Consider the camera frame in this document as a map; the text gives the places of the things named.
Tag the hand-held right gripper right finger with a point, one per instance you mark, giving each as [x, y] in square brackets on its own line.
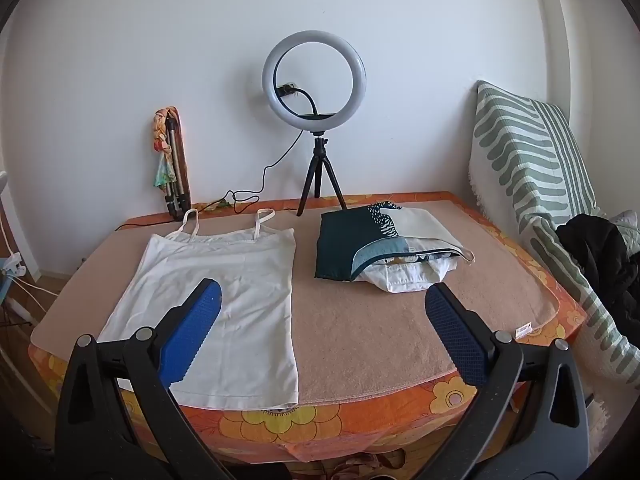
[457, 335]

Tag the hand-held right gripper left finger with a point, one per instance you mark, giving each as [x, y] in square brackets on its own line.
[192, 330]

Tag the white camisole top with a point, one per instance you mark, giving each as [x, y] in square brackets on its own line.
[240, 285]

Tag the white blanket label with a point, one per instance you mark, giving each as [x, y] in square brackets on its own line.
[523, 330]

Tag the white folded garment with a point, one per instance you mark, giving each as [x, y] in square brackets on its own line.
[400, 280]

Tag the beige blanket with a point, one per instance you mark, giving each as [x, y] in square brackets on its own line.
[360, 330]

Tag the orange floral sheet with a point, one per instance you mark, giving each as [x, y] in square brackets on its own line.
[350, 425]

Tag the teal patterned folded cloth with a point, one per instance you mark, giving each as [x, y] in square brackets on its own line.
[340, 245]

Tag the colourful floral scarf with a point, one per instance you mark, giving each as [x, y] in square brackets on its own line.
[162, 170]

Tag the black garment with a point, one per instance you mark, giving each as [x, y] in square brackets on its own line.
[600, 255]

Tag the brown wooden strip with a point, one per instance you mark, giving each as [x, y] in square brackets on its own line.
[184, 160]

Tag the folded silver tripod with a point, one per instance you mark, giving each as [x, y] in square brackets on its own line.
[175, 160]

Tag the green striped white cover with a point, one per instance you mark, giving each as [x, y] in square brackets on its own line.
[515, 150]

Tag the small black tripod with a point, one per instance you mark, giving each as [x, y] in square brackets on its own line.
[318, 152]

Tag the wall socket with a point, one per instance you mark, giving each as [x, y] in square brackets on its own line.
[290, 88]

